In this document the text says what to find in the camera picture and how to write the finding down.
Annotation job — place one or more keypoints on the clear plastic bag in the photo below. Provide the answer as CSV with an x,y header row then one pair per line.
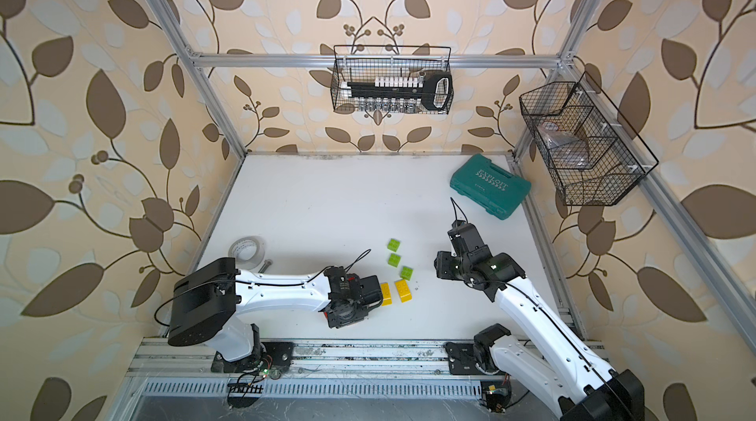
x,y
565,150

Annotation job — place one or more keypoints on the black socket set holder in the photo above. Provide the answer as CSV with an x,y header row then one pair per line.
x,y
430,91

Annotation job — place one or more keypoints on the left circuit board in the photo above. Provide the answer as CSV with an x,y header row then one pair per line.
x,y
247,388

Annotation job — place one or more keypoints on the circuit board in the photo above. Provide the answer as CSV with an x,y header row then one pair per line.
x,y
247,388
496,397

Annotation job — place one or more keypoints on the green plastic tool case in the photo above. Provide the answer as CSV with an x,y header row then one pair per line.
x,y
495,189

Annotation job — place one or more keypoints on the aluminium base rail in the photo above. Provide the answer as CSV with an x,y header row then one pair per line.
x,y
321,369

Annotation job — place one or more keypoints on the white tape roll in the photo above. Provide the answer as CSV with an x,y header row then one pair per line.
x,y
248,252

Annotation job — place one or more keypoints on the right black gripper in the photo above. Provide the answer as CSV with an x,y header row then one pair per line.
x,y
442,261

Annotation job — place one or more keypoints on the green lego brick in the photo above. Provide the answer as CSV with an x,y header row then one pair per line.
x,y
394,245
394,260
406,273

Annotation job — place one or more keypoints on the yellow lego brick left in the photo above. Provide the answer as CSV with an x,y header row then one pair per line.
x,y
386,294

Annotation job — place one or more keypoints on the back wall wire basket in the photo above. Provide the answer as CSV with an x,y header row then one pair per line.
x,y
361,62

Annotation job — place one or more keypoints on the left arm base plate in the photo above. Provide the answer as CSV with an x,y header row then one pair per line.
x,y
265,355

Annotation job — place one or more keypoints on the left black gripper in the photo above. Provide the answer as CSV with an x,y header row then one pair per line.
x,y
339,323

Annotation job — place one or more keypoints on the right wall wire basket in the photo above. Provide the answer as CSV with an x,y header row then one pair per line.
x,y
593,154

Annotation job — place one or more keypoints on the yellow lego brick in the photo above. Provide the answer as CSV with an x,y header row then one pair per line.
x,y
386,294
403,290

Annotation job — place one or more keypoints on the steel bolt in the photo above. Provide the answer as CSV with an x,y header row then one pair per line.
x,y
265,266

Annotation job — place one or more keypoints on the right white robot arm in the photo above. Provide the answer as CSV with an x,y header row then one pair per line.
x,y
566,374

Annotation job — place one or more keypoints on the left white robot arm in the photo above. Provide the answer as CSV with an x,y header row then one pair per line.
x,y
206,305

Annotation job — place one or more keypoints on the yellow lego brick right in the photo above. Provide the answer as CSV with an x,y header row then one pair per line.
x,y
403,290

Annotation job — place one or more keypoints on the wall wire basket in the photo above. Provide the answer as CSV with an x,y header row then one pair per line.
x,y
361,62
593,154

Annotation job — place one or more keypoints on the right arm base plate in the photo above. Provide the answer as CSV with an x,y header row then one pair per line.
x,y
464,358

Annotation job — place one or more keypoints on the right circuit board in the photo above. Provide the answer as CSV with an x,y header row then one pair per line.
x,y
496,397

